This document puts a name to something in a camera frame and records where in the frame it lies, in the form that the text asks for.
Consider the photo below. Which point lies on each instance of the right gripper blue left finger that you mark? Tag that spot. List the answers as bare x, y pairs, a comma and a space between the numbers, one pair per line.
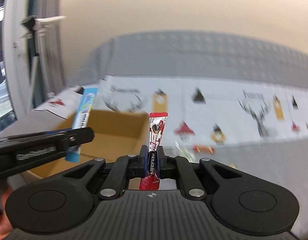
117, 175

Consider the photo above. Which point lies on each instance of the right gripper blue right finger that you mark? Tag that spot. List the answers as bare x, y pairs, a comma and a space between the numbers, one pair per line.
182, 172

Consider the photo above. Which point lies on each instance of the red Nescafe coffee stick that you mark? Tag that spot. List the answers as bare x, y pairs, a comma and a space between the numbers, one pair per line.
151, 180

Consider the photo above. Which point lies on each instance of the blue long snack stick packet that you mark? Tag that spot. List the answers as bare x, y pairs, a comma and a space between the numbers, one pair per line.
80, 121

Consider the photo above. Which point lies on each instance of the person's left hand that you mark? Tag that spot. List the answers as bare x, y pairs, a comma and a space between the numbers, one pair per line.
5, 225

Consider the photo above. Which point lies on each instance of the clear bag of colourful candies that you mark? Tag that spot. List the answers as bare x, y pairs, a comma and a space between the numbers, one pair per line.
182, 151

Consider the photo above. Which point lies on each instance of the brown cardboard box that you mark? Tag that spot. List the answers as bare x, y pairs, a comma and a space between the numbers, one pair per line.
116, 134

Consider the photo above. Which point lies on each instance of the red orange wrapped candy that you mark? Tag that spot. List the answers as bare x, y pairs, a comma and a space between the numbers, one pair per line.
203, 149

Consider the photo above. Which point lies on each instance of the printed lamp deer sofa cover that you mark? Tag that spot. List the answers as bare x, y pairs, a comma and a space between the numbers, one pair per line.
210, 111

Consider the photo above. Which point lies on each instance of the black white stand pole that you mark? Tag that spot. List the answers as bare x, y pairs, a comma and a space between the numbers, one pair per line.
36, 30

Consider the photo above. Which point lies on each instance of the grey curtain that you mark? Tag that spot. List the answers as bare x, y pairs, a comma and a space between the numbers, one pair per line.
50, 44

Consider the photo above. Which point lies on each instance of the white window frame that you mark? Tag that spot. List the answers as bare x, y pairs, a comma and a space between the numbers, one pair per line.
15, 58

